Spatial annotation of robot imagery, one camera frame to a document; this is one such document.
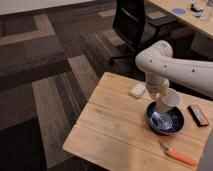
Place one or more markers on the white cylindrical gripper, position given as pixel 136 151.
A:
pixel 158 91

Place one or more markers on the white ceramic cup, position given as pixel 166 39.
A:
pixel 171 100

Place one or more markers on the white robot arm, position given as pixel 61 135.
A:
pixel 159 66

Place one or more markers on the blue patterned ceramic bowl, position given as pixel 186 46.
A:
pixel 168 123

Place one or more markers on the small white box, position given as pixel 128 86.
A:
pixel 138 90

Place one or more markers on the black office chair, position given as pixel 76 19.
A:
pixel 131 26

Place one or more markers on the orange carrot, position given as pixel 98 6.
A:
pixel 175 154

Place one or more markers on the blue round disc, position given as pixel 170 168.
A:
pixel 178 11

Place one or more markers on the light wooden background desk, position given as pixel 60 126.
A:
pixel 203 24

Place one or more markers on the small dark gadget on desk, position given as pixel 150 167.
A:
pixel 195 7

